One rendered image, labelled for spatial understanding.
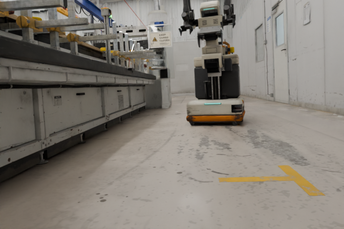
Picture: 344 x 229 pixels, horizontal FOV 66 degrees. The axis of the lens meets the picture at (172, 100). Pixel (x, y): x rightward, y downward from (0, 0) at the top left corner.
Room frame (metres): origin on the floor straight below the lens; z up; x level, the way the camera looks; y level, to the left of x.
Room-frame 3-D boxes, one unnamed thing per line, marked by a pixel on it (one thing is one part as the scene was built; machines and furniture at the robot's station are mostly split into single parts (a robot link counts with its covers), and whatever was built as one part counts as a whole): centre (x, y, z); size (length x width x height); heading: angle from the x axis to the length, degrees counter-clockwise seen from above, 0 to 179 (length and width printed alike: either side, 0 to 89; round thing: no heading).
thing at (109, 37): (1.82, 0.57, 0.82); 0.43 x 0.03 x 0.04; 86
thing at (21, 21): (1.31, 0.67, 0.80); 0.14 x 0.06 x 0.05; 176
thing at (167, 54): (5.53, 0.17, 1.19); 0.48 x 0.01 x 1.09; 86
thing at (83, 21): (1.32, 0.61, 0.80); 0.43 x 0.03 x 0.04; 86
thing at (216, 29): (2.95, -0.46, 0.99); 0.28 x 0.16 x 0.22; 72
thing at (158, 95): (5.95, 0.86, 0.95); 1.65 x 0.70 x 1.90; 86
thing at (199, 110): (3.22, -0.55, 0.16); 0.67 x 0.64 x 0.25; 162
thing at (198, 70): (3.31, -0.57, 0.59); 0.55 x 0.34 x 0.83; 72
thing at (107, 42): (2.52, 0.58, 0.93); 0.05 x 0.05 x 0.45; 86
